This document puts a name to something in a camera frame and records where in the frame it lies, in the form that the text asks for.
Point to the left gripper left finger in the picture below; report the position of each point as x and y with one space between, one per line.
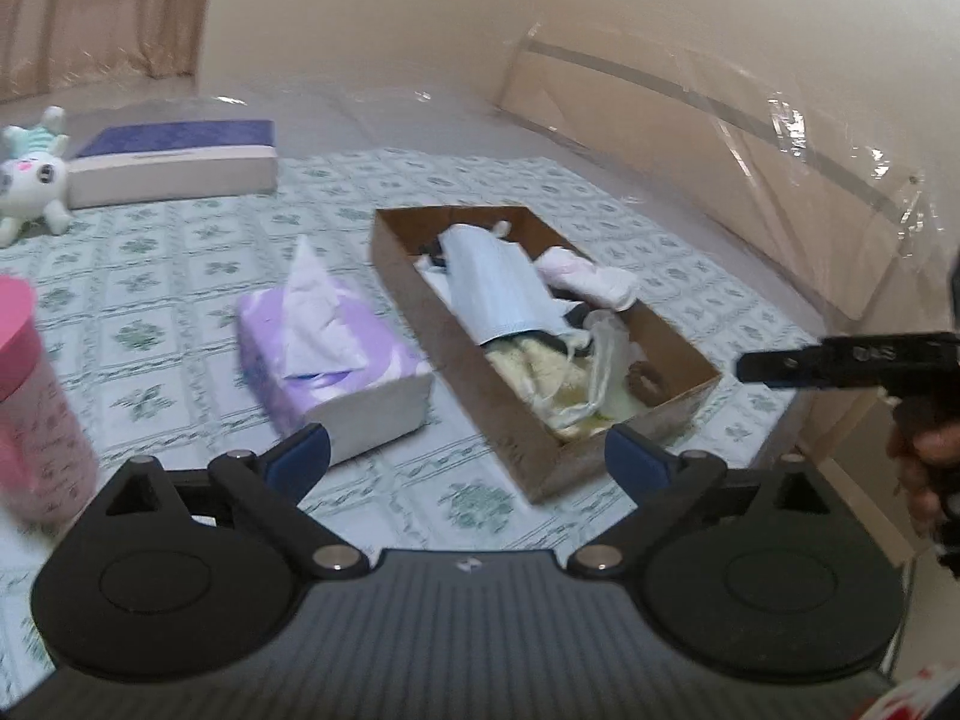
264 492

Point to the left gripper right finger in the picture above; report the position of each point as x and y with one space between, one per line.
665 489

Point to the yellow towel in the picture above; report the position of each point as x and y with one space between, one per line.
535 371

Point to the white sock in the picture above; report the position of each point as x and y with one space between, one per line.
473 267

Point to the blue face mask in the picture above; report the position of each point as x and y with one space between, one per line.
495 284

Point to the clear mask wrapper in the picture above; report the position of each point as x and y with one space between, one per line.
594 384

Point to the person right hand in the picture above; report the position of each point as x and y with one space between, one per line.
919 443

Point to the brown hair scrunchie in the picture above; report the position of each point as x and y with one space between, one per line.
644 382

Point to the purple tissue pack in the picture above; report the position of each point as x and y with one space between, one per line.
312 350

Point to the pink cup with lid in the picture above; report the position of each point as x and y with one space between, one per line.
49 469

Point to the floral tablecloth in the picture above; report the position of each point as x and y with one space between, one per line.
141 307

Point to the plastic wrapped headboard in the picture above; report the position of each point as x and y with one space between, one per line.
852 227

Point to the blue and white flat box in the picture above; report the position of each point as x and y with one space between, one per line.
141 163

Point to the white bunny plush toy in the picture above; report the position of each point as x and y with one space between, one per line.
35 176

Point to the pink curtain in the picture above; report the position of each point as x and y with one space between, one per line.
48 45

